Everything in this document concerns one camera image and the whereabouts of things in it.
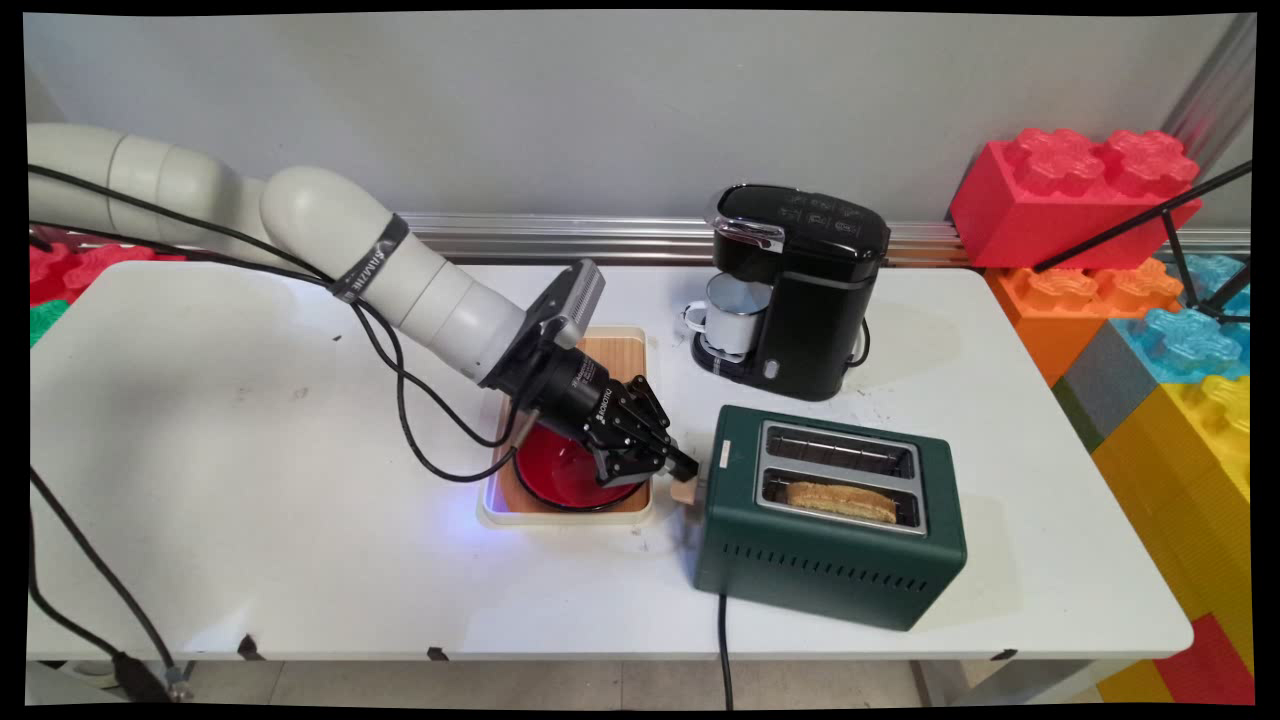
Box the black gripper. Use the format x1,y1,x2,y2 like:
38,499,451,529
508,348,703,491

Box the wooden tray with cream rim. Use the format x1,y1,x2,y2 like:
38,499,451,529
477,326,657,529

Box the red bowl with black rim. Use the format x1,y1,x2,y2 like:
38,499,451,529
513,420,651,514

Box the white enamel mug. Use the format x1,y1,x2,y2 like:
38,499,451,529
684,274,774,358

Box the slice of toast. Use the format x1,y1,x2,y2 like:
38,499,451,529
785,481,900,525

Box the green two-slot toaster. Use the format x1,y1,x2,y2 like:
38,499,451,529
693,404,969,632

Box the black coffee machine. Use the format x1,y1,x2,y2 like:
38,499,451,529
692,184,893,403

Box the white table leg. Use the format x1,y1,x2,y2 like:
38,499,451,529
912,660,1101,707

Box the big orange building block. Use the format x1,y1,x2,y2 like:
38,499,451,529
985,258,1185,389

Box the big red building block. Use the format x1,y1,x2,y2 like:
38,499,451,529
948,129,1203,272

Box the big yellow building block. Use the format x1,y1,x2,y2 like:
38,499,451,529
1090,375,1254,681

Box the big light blue building block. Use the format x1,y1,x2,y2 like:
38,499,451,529
1110,307,1252,387
1160,254,1252,321

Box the black tripod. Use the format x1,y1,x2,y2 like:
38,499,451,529
1030,160,1254,328

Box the aluminium upright profile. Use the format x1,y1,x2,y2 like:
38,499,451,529
1160,14,1258,183

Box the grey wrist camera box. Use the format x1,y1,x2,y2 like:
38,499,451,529
518,258,608,353

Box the aluminium wall rail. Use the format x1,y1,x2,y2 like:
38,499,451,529
395,210,1251,270

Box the black toaster power cable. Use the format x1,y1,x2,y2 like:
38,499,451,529
717,592,738,711

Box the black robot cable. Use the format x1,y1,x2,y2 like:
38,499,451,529
28,163,536,485

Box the black velcro strap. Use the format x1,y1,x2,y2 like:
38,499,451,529
330,214,412,305

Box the black cable with plug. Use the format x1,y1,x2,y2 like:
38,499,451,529
28,468,196,704

